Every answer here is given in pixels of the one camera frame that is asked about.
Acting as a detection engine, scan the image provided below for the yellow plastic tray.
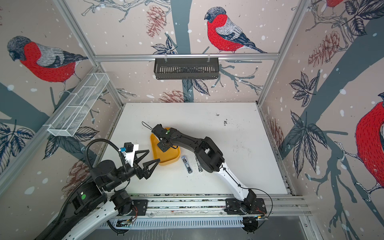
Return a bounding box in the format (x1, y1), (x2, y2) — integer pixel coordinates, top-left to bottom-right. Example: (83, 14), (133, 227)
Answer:
(150, 133), (181, 166)

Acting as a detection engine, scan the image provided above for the aluminium top crossbar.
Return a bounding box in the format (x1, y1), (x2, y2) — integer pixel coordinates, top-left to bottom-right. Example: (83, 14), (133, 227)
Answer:
(94, 53), (280, 63)

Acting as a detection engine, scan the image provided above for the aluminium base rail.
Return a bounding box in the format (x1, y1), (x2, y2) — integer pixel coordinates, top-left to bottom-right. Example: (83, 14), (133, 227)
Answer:
(64, 193), (311, 230)

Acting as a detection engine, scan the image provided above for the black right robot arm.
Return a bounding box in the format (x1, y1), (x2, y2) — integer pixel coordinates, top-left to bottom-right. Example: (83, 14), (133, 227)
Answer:
(152, 124), (259, 215)

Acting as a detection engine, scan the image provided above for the black hanging wire basket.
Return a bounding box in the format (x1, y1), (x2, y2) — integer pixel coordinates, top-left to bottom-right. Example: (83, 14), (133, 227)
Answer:
(154, 58), (220, 80)

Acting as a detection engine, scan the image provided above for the aluminium frame corner post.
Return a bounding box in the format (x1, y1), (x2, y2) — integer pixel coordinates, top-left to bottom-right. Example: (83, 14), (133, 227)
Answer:
(53, 0), (124, 106)

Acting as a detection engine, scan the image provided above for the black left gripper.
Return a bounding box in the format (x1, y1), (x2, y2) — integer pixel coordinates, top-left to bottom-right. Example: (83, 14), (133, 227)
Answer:
(106, 148), (160, 192)

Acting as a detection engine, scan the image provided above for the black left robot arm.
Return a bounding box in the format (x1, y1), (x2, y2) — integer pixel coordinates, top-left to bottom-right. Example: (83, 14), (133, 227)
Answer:
(37, 139), (160, 240)

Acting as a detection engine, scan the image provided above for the light blue stapler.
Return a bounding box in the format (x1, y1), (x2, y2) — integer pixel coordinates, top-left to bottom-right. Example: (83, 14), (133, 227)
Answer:
(181, 156), (193, 174)

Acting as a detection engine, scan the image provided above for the white wire mesh basket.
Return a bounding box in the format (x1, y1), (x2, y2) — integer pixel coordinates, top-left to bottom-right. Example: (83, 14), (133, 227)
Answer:
(48, 73), (110, 137)

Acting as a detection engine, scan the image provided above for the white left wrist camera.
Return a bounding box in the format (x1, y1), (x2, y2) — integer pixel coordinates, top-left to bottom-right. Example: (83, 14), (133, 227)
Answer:
(119, 142), (139, 167)

